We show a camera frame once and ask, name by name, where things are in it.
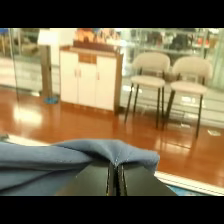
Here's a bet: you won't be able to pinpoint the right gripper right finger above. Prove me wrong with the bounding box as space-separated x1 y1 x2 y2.
116 162 178 196

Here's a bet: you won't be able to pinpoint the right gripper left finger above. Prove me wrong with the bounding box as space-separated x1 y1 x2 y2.
55 159 117 196

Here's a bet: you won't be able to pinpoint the blue T-shirt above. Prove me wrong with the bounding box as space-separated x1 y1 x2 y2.
0 138 161 196

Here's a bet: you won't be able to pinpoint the white cabinet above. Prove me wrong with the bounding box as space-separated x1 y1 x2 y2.
59 45 124 115

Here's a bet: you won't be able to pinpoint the beige chair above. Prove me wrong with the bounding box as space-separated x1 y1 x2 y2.
123 51 171 130
162 55 214 139

